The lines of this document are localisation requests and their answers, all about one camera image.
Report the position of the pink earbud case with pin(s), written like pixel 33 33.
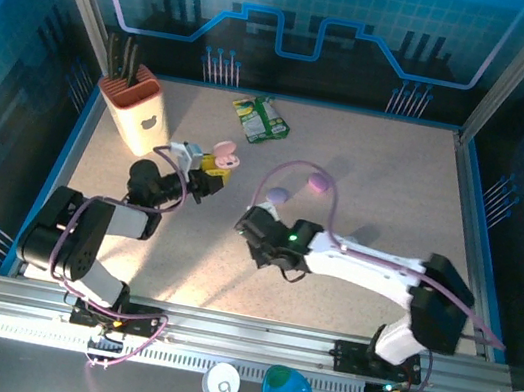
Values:
pixel 225 153

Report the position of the lavender earbud case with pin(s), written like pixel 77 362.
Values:
pixel 278 195

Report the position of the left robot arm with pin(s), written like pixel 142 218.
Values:
pixel 82 235

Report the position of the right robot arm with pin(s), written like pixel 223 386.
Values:
pixel 365 270

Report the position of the beige knife block orange top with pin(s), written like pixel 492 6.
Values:
pixel 141 119

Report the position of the green snack bag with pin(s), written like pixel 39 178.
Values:
pixel 260 119

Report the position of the white can with pull tab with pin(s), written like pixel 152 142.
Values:
pixel 222 383

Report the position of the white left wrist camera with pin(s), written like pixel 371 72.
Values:
pixel 187 155

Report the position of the aluminium rail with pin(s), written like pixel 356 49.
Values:
pixel 248 331

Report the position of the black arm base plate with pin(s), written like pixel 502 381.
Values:
pixel 350 358
pixel 143 321

